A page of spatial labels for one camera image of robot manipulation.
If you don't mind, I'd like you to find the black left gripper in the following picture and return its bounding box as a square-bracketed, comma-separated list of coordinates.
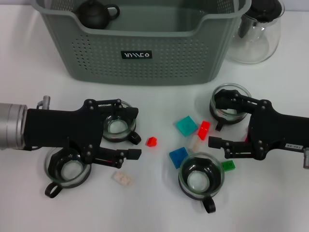
[23, 98, 140, 165]

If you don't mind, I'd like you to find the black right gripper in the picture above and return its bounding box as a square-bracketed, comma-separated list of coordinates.
[208, 88, 309, 162]

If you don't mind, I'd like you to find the glass teacup black sleeve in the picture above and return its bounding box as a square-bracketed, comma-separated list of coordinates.
[178, 151, 225, 215]
[43, 145, 92, 199]
[101, 99, 142, 145]
[209, 83, 252, 131]

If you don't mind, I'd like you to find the grey-green perforated storage bin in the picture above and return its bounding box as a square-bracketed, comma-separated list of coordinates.
[35, 0, 253, 87]

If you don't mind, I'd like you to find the orange-red long toy brick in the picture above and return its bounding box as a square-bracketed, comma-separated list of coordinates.
[197, 120, 211, 141]

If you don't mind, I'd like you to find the small red sloped brick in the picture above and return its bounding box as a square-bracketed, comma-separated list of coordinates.
[145, 136, 159, 147]

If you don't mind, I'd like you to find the translucent white toy brick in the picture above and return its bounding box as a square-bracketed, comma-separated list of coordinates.
[111, 171, 133, 187]
[187, 134, 202, 152]

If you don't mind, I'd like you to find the teal square toy brick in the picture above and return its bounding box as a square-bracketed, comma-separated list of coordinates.
[173, 115, 198, 138]

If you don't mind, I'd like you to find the blue square toy brick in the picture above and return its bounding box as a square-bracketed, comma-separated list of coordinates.
[169, 146, 189, 169]

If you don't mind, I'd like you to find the green toy brick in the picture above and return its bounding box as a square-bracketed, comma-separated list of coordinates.
[221, 159, 236, 173]

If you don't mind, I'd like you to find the glass carafe black lid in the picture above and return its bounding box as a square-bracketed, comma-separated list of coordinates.
[224, 0, 285, 65]

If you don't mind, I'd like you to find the black clay teapot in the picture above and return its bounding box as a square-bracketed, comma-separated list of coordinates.
[76, 0, 121, 29]

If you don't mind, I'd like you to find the left gripper cable silver plug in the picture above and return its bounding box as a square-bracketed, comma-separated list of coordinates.
[36, 95, 53, 109]

